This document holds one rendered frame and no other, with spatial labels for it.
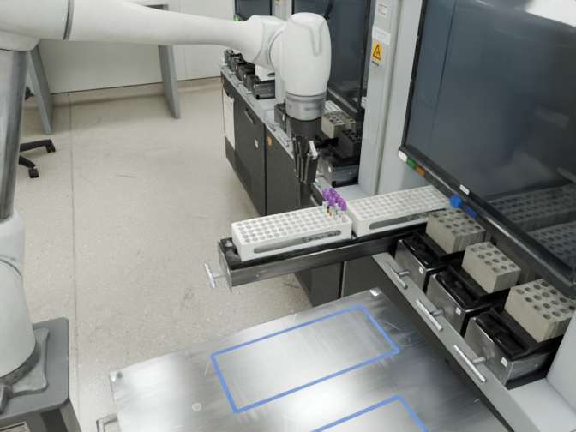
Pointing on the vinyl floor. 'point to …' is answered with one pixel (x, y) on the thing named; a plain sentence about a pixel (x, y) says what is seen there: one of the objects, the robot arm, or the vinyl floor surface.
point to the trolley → (303, 379)
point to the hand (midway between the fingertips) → (303, 191)
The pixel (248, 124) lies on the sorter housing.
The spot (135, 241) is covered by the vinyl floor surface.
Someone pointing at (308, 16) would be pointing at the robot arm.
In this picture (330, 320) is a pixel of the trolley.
